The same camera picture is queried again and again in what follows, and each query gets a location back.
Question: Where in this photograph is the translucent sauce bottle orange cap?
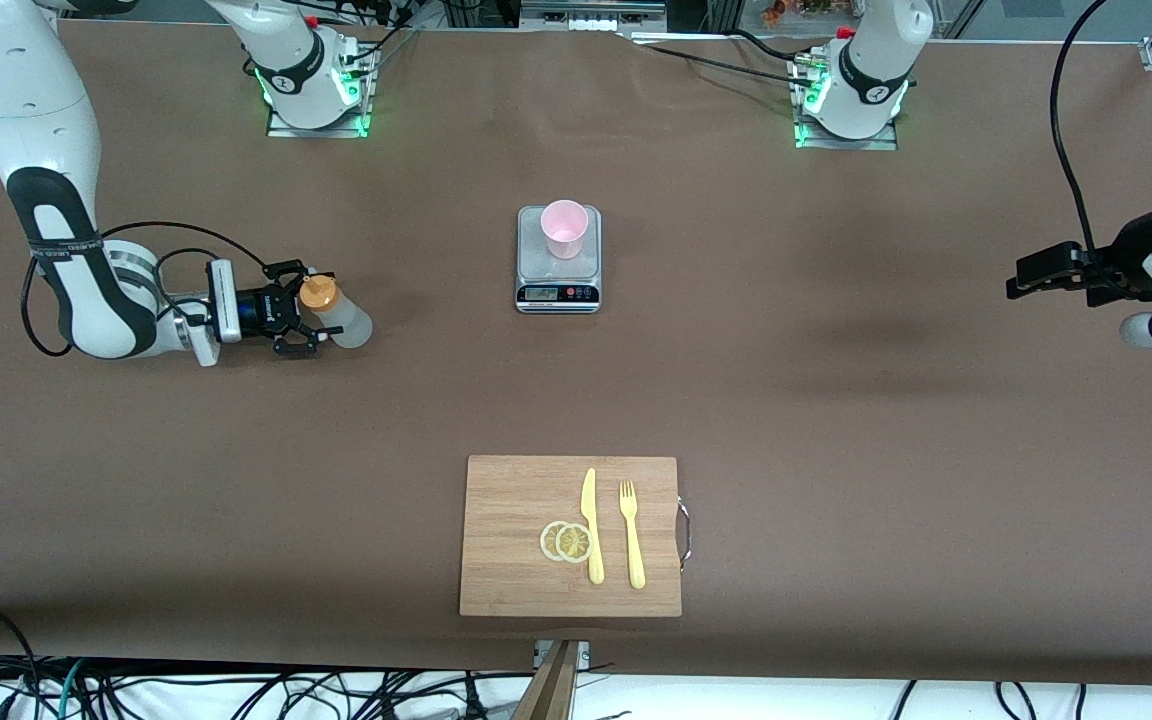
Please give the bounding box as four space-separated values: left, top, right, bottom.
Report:
298 274 375 350

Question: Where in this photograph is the pink plastic cup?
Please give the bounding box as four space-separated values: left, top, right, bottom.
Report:
540 200 590 261

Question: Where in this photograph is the silver digital kitchen scale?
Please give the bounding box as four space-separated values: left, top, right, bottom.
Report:
514 205 603 315

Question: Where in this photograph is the brown table cover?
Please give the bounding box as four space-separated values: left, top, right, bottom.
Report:
0 18 1152 688

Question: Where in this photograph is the bamboo cutting board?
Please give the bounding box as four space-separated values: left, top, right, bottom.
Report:
458 455 693 619

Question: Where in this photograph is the yellow plastic knife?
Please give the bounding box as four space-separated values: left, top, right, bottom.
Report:
580 467 606 586

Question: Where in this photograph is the colourful toy food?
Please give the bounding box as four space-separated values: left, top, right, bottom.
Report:
761 0 862 26

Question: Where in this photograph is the yellow plastic fork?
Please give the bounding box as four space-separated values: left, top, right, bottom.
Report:
618 480 647 590

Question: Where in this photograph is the white power strip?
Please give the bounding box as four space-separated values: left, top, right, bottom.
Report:
521 0 667 33

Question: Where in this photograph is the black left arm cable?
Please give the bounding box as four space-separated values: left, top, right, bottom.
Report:
1048 0 1109 263

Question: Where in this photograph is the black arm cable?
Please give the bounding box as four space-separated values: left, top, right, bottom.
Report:
1048 0 1109 263
21 220 272 358

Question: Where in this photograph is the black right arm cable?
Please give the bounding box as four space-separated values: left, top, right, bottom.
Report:
21 220 272 358

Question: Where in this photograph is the black table cable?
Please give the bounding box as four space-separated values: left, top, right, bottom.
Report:
626 30 807 86

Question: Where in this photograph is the teal floor cable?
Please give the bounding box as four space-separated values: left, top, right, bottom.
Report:
54 658 87 720

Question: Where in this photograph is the metal bracket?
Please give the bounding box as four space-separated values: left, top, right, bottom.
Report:
533 640 592 671

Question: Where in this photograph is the wooden post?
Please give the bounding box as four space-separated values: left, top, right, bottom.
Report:
511 640 582 720

